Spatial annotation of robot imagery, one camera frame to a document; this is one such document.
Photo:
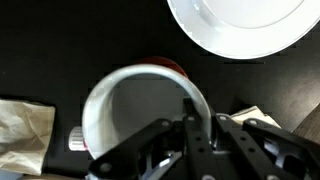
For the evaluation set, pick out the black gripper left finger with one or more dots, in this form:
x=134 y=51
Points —
x=196 y=150

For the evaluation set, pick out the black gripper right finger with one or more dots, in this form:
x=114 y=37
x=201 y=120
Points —
x=246 y=153

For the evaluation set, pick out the red and white mug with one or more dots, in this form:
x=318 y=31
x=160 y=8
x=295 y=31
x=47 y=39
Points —
x=146 y=100

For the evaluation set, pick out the large flat cream napkin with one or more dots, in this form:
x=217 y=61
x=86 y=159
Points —
x=255 y=115

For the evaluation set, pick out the white marker with red-yellow label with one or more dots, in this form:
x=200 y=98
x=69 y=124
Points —
x=76 y=138

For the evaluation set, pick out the white round plate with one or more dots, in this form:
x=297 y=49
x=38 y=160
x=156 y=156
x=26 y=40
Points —
x=246 y=20

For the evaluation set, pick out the crumpled beige paper napkin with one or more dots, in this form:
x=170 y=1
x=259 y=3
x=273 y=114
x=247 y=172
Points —
x=23 y=136

